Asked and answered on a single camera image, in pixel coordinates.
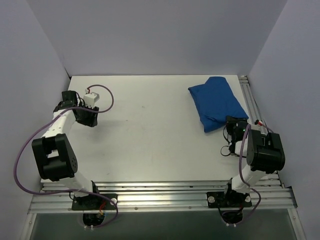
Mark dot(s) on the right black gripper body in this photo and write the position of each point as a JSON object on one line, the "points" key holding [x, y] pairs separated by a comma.
{"points": [[233, 122]]}

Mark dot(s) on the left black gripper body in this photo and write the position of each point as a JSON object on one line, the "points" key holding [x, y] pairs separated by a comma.
{"points": [[88, 117]]}

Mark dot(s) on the blue surgical drape cloth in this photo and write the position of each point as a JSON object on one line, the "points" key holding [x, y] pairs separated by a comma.
{"points": [[214, 101]]}

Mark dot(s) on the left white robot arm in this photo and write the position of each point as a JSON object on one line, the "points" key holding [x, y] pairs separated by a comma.
{"points": [[55, 159]]}

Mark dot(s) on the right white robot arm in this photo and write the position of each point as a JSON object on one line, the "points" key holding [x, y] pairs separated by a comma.
{"points": [[245, 180]]}

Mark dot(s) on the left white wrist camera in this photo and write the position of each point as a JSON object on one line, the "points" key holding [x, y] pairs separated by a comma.
{"points": [[90, 99]]}

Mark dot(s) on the aluminium side rail frame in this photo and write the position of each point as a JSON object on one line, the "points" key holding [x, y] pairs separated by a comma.
{"points": [[265, 152]]}

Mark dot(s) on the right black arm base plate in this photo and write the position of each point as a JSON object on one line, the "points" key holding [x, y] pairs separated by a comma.
{"points": [[218, 199]]}

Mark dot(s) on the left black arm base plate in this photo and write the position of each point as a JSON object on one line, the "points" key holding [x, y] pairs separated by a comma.
{"points": [[90, 202]]}

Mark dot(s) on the aluminium front rail frame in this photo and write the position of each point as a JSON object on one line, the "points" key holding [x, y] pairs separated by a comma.
{"points": [[191, 195]]}

